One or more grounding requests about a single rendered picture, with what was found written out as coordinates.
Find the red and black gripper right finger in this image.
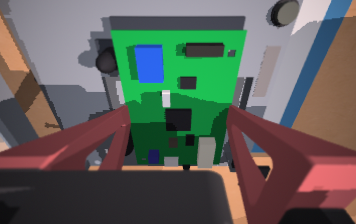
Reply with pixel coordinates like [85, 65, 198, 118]
[226, 105, 356, 224]

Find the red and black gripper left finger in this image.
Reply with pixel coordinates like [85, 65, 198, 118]
[0, 105, 131, 170]

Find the green circuit board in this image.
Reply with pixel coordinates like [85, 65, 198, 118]
[110, 30, 247, 169]

